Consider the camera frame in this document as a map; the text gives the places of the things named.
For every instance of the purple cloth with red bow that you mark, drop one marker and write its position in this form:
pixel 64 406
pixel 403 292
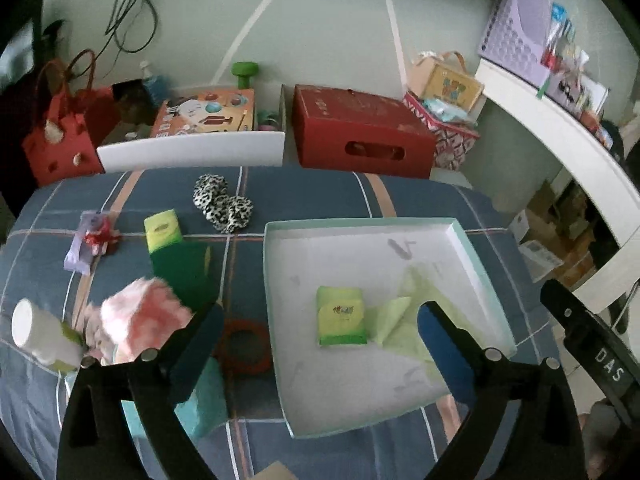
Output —
pixel 87 242

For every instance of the white canister with green label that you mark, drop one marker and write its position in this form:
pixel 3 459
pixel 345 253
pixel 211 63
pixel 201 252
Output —
pixel 40 332

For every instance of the white box with teal rim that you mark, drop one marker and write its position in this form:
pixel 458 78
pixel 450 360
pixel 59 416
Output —
pixel 350 255

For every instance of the packets on desk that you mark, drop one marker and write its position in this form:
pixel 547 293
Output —
pixel 570 65

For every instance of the brown cardboard piece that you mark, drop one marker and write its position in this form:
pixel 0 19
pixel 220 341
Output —
pixel 275 474

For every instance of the purple plastic basket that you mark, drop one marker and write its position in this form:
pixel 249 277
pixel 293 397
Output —
pixel 515 35

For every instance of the blue plaid blanket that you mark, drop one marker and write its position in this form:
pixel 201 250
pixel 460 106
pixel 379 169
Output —
pixel 300 195

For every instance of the green tissue pack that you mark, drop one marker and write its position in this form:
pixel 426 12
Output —
pixel 341 316
pixel 162 230

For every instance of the white desk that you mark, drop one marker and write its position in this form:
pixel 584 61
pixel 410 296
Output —
pixel 560 130

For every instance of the red cardboard box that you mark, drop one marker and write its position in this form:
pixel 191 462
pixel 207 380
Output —
pixel 360 130

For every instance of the teal embossed pack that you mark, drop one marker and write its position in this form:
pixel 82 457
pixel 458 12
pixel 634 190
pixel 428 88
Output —
pixel 205 400

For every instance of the green dumbbell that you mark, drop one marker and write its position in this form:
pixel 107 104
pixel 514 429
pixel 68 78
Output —
pixel 247 74

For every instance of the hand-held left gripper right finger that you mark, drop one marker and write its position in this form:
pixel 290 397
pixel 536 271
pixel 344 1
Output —
pixel 442 350

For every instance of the red patterned gift bag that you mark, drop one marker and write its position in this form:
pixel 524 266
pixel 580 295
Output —
pixel 450 140

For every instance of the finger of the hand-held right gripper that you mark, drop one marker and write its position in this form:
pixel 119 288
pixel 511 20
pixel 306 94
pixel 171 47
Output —
pixel 567 312

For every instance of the beige cartoon gift bag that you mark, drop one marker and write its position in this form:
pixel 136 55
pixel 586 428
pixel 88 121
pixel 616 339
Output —
pixel 450 85

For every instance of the leopard print scrunchie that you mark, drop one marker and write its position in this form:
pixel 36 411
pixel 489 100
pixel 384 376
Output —
pixel 222 205

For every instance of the pink fluffy cloth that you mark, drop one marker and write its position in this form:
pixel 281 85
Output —
pixel 142 317

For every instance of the blue bottle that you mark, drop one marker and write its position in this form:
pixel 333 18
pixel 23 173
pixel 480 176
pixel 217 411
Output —
pixel 154 85

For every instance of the orange illustrated box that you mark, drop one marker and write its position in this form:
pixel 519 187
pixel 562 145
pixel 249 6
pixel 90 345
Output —
pixel 210 112

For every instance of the stack of cardboard boxes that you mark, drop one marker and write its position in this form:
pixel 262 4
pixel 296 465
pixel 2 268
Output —
pixel 555 240

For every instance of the light green cloth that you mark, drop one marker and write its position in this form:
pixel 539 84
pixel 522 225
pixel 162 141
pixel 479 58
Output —
pixel 400 310

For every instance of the red felt tote bag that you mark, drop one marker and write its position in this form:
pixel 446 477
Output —
pixel 60 145

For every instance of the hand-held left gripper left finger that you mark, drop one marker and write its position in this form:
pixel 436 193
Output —
pixel 197 355

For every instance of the dark green cloth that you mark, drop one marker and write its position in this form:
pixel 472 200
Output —
pixel 182 272

